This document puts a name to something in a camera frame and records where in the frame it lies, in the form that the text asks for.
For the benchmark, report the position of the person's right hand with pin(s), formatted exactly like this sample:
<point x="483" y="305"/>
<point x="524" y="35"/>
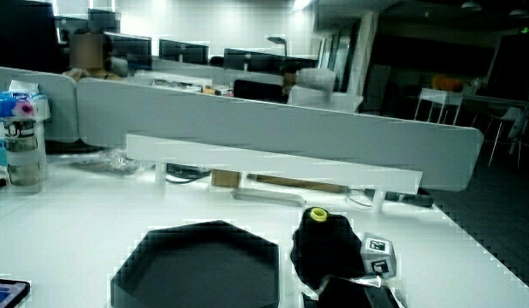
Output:
<point x="333" y="265"/>

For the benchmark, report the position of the black sewing thread spool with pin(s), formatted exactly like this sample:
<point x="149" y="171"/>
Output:
<point x="319" y="233"/>

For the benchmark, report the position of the person's right forearm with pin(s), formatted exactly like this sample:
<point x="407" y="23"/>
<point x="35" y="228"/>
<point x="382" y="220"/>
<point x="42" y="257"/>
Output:
<point x="354" y="295"/>

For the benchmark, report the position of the black desk lamp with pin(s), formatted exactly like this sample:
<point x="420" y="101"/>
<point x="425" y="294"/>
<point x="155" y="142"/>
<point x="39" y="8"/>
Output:
<point x="279" y="42"/>

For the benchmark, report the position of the white desk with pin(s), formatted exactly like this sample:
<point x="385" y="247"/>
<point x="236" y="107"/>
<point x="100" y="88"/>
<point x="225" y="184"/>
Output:
<point x="76" y="231"/>

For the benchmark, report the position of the long wooden strip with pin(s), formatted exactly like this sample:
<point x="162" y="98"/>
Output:
<point x="298" y="183"/>

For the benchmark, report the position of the white monitor riser shelf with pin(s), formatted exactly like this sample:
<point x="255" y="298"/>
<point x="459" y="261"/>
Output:
<point x="269" y="164"/>

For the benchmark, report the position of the black hexagonal tray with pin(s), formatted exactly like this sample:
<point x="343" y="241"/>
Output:
<point x="196" y="269"/>

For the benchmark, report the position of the small cardboard box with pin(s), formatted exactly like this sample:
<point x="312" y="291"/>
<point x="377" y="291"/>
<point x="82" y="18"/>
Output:
<point x="225" y="178"/>

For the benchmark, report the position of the long grey divider panel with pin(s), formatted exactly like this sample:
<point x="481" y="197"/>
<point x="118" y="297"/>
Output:
<point x="290" y="128"/>

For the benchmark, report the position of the white background table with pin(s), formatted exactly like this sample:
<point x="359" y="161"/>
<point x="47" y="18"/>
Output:
<point x="440" y="96"/>

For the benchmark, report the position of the orange object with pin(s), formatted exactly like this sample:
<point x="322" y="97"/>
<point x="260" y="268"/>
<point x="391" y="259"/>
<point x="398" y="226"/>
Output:
<point x="446" y="82"/>

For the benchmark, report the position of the black computer monitor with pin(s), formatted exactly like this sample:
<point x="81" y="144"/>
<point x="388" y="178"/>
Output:
<point x="183" y="52"/>
<point x="132" y="51"/>
<point x="253" y="61"/>

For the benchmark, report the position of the white chair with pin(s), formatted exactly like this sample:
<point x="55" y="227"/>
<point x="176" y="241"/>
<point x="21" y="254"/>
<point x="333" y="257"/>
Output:
<point x="506" y="117"/>

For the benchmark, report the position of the crumpled clear plastic bag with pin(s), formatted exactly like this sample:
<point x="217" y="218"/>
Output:
<point x="110" y="162"/>

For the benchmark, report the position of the short grey divider panel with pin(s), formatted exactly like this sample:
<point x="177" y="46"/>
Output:
<point x="55" y="107"/>

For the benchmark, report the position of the black smartphone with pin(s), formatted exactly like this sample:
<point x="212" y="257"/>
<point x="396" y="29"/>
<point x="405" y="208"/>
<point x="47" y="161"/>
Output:
<point x="5" y="294"/>

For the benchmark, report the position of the clear plastic bottle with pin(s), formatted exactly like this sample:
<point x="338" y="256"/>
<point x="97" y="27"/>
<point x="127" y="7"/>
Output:
<point x="24" y="149"/>

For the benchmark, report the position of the blue tissue pack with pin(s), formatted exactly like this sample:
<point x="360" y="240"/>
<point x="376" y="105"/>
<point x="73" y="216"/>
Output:
<point x="16" y="104"/>

